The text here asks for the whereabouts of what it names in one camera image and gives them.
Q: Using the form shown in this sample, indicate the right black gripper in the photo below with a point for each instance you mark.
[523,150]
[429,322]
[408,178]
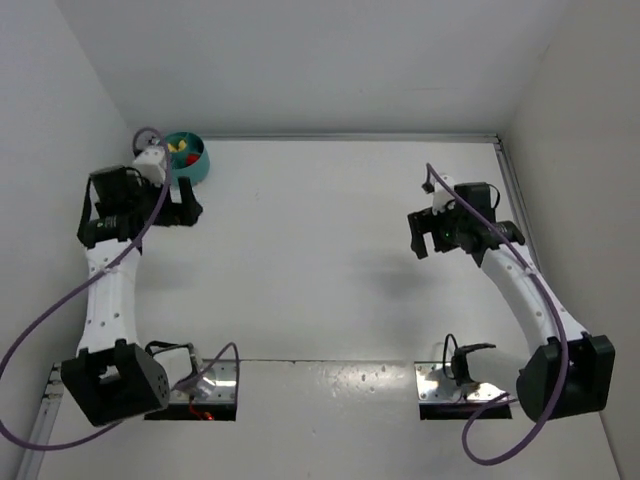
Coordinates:
[426,228]

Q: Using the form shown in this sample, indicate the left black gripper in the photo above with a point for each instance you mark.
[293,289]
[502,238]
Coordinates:
[176,211]

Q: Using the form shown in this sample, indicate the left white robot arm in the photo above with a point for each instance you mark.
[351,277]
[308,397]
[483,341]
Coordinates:
[112,377]

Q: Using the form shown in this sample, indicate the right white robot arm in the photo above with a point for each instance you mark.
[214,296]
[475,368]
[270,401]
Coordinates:
[568,370]

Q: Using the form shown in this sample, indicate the teal divided round container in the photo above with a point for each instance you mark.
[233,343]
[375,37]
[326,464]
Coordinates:
[197,172]

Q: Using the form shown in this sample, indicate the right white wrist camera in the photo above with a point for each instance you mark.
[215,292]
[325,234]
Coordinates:
[442,200]

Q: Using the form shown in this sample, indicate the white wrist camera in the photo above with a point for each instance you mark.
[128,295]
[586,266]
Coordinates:
[442,200]
[151,164]

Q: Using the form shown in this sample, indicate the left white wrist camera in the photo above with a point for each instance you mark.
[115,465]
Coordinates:
[151,164]

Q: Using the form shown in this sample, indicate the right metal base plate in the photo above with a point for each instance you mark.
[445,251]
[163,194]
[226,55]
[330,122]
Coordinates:
[435,388]

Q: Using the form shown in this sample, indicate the metal base plate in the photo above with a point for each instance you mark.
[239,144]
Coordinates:
[435,388]
[217,386]

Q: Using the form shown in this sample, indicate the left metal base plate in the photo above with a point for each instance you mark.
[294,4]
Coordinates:
[217,386]

